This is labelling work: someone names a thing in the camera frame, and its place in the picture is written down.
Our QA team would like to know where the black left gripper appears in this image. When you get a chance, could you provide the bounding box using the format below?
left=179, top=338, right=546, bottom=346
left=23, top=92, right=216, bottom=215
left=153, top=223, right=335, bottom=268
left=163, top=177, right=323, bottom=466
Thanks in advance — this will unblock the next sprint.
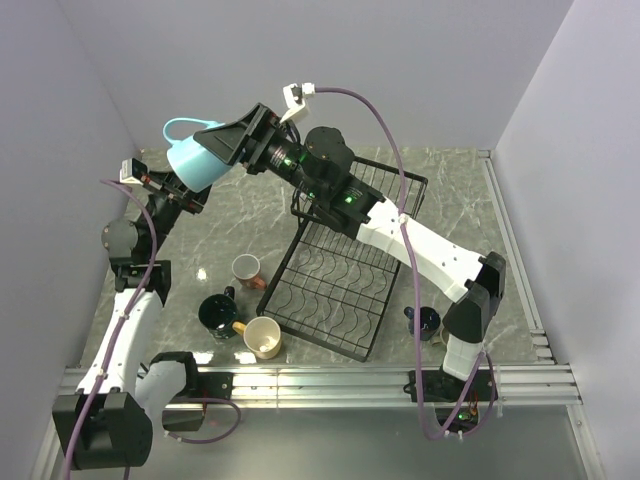
left=137, top=158, right=220, bottom=259

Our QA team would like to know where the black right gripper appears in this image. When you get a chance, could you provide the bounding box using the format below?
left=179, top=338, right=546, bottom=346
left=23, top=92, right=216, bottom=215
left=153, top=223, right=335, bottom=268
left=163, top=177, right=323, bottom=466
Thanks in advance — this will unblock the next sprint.
left=191, top=105, right=323, bottom=203

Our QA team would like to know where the pink mug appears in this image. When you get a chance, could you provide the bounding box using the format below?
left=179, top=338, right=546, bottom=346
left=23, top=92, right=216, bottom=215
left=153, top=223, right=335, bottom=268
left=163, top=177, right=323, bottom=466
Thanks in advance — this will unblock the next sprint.
left=231, top=253, right=267, bottom=290

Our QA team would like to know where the black wire dish rack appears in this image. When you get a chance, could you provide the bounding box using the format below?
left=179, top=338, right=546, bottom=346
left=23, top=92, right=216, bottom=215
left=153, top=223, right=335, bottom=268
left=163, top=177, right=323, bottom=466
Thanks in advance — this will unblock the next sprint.
left=256, top=157, right=429, bottom=363

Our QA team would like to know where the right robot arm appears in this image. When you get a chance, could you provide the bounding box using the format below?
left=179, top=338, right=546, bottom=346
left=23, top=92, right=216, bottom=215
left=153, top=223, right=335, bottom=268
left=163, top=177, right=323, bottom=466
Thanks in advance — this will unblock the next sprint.
left=194, top=104, right=506, bottom=400

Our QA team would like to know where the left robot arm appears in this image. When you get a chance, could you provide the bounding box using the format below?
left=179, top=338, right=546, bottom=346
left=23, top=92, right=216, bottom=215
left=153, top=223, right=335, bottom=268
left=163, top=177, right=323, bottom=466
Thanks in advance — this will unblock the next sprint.
left=52, top=171, right=208, bottom=478

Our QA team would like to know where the dark green mug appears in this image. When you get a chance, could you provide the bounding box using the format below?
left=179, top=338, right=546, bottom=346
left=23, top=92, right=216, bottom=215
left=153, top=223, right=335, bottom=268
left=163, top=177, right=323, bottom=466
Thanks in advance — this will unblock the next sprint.
left=198, top=286, right=239, bottom=340

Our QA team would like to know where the cream yellow mug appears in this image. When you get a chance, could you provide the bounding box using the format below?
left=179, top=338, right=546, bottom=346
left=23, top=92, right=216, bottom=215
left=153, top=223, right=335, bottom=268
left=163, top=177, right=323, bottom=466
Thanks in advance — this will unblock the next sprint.
left=232, top=316, right=282, bottom=360

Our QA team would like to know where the dark blue glazed mug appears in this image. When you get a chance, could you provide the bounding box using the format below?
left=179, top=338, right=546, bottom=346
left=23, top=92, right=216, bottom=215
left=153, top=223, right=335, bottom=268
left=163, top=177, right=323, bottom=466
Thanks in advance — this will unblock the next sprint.
left=403, top=306, right=441, bottom=341

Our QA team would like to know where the grey-green ceramic mug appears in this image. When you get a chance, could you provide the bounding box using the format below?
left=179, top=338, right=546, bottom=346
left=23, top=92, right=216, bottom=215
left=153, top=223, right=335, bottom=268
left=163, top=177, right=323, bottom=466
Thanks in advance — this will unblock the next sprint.
left=430, top=328, right=449, bottom=345

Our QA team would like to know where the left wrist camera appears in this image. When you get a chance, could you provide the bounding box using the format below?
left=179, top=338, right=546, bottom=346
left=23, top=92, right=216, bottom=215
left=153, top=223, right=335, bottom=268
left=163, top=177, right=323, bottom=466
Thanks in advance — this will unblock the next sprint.
left=119, top=158, right=148, bottom=185

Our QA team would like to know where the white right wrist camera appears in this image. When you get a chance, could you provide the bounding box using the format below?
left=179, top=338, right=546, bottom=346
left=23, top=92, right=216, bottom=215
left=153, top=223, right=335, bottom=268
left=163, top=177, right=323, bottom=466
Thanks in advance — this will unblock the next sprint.
left=280, top=82, right=316, bottom=124

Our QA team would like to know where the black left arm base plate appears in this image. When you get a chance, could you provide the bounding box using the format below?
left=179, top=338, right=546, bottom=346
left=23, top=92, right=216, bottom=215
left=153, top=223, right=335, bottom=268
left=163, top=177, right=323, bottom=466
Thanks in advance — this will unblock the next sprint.
left=170, top=371, right=234, bottom=404

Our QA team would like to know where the black box under rail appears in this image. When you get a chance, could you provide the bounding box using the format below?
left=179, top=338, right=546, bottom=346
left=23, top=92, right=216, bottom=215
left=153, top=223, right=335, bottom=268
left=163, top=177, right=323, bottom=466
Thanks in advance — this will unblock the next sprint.
left=161, top=404, right=206, bottom=433

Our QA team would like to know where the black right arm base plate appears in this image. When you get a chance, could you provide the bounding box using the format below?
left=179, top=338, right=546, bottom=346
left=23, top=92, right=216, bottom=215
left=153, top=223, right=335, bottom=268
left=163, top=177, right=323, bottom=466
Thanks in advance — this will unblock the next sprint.
left=422, top=370, right=499, bottom=403

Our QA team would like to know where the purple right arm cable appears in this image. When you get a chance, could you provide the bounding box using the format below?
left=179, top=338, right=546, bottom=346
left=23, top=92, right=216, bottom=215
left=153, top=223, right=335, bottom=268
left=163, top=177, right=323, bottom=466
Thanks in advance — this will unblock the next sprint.
left=314, top=86, right=500, bottom=441

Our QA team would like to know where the aluminium front rail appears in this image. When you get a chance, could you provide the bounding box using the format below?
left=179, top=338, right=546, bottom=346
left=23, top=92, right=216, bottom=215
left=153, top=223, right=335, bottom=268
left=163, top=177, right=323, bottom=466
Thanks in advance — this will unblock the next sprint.
left=54, top=367, right=584, bottom=409

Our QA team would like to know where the white aluminium side rail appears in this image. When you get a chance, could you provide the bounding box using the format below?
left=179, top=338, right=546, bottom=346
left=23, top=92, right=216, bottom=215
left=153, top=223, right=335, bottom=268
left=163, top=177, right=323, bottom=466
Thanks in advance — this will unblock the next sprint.
left=477, top=150, right=557, bottom=365

